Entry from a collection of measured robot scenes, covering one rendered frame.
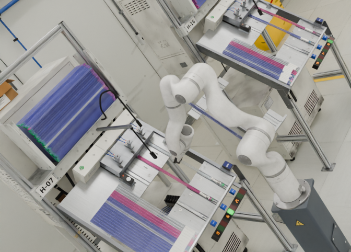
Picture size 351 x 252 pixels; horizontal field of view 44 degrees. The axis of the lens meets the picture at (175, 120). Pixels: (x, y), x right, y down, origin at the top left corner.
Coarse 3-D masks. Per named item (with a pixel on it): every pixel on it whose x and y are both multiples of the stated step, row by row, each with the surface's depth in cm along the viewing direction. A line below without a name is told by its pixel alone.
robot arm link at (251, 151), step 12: (252, 132) 192; (240, 144) 191; (252, 144) 188; (264, 144) 190; (240, 156) 189; (252, 156) 187; (264, 156) 190; (276, 156) 197; (264, 168) 196; (276, 168) 196
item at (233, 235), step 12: (144, 192) 309; (156, 192) 300; (168, 192) 291; (180, 192) 283; (156, 204) 288; (216, 216) 276; (228, 228) 283; (240, 228) 290; (204, 240) 268; (228, 240) 283; (240, 240) 289
